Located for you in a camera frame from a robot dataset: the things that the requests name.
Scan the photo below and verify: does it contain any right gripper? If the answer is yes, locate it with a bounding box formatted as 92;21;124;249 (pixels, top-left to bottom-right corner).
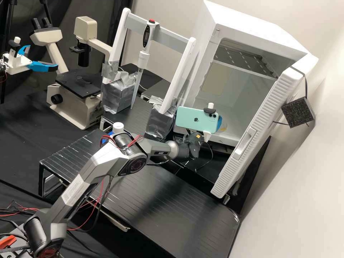
202;116;224;142

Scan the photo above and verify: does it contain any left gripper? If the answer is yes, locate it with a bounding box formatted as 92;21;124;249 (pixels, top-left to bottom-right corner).
3;45;59;75

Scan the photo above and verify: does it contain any cream microscope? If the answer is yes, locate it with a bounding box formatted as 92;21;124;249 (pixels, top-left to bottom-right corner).
29;16;114;131

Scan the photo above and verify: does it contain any left phone holder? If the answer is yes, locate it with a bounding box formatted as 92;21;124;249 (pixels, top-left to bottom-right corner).
8;37;22;58

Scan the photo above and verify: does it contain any incubator door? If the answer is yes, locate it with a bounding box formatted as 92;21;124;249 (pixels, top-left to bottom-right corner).
210;66;316;200

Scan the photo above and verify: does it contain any white pipette stand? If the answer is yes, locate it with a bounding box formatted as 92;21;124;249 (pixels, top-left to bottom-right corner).
101;7;199;141

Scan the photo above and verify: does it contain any white incubator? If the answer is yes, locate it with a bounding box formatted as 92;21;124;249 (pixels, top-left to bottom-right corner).
173;0;320;148

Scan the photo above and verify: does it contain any pipette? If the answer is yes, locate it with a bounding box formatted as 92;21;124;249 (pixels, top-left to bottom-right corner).
130;20;159;110

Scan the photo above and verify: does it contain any orange clamp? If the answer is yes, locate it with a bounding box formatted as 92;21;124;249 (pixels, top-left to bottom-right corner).
0;235;16;250

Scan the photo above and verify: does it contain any right wrist camera phone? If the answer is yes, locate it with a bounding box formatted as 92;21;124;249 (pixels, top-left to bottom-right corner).
175;102;223;135

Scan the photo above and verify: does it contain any black cable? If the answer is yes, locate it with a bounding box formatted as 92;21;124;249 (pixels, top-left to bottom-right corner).
188;141;215;173

